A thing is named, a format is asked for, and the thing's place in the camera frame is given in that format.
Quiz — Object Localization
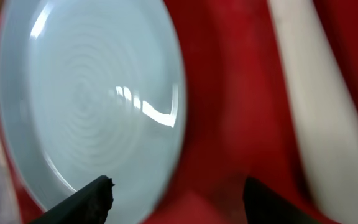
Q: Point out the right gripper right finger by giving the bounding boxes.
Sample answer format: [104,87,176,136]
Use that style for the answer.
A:
[242,177,318,224]

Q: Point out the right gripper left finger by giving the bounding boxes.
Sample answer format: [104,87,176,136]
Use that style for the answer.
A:
[31,175,114,224]

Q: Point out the white plastic spoon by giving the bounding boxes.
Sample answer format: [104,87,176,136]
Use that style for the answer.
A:
[268,0,358,223]

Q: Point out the large light blue plate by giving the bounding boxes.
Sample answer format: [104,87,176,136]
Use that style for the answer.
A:
[0,0,186,223]

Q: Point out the red serving tray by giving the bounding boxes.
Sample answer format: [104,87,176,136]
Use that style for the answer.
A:
[0,0,358,223]

